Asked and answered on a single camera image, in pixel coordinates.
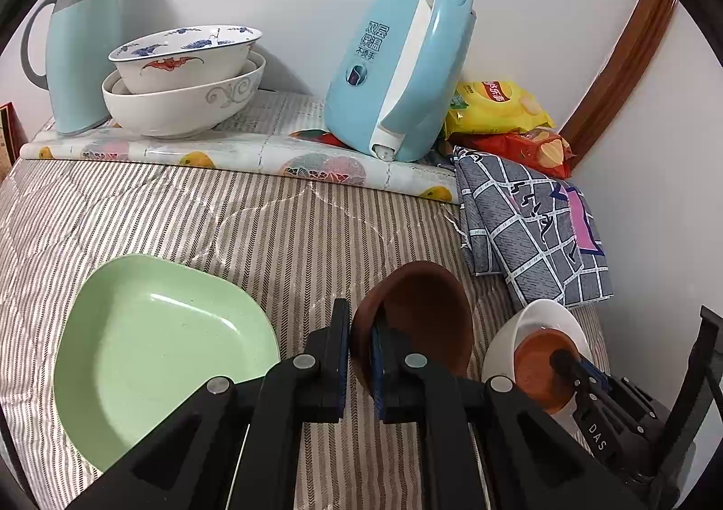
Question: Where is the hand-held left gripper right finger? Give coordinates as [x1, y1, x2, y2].
[370, 312, 645, 510]

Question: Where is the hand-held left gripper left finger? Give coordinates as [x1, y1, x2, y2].
[65, 298, 352, 510]

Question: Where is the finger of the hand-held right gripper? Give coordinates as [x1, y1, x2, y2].
[584, 363, 662, 426]
[550, 349, 622, 460]

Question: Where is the small brown bowl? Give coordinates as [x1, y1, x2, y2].
[349, 260, 474, 395]
[513, 330, 582, 415]

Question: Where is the green plate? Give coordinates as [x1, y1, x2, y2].
[53, 254, 282, 474]

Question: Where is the blue-grey checked cloth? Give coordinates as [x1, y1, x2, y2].
[452, 145, 615, 310]

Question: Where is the striped tablecloth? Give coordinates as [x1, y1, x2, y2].
[0, 156, 614, 510]

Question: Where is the red chips bag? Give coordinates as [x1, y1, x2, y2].
[449, 128, 578, 180]

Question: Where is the fruit-print oilcloth mat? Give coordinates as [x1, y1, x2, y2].
[19, 92, 461, 206]

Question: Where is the light blue electric kettle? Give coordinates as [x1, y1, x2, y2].
[323, 0, 475, 163]

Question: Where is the yellow chips bag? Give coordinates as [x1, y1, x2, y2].
[445, 81, 557, 139]

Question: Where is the large white swirl-pattern bowl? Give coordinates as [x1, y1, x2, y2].
[102, 51, 266, 139]

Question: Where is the painted porcelain bowl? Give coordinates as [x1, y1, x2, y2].
[108, 24, 263, 95]

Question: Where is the light blue thermos jug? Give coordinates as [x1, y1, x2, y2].
[20, 0, 128, 137]

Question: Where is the brown printed box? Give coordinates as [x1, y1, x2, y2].
[0, 102, 28, 183]

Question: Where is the brown wooden door frame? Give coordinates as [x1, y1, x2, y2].
[556, 0, 679, 177]

